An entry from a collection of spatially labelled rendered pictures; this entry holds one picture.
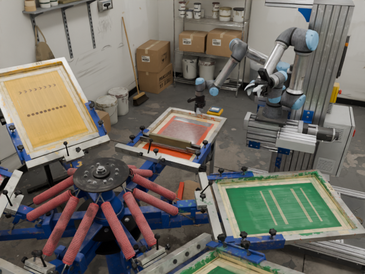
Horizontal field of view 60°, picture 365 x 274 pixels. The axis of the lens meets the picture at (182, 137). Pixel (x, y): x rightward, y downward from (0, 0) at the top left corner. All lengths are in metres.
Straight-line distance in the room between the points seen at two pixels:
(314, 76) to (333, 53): 0.19
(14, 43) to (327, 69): 3.02
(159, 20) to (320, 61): 4.38
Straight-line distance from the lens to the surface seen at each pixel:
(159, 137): 2.52
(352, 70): 5.89
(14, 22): 3.88
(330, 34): 2.42
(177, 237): 3.13
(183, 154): 2.49
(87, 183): 1.73
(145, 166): 2.23
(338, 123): 2.61
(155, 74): 5.71
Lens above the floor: 2.38
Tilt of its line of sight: 32 degrees down
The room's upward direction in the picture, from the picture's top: straight up
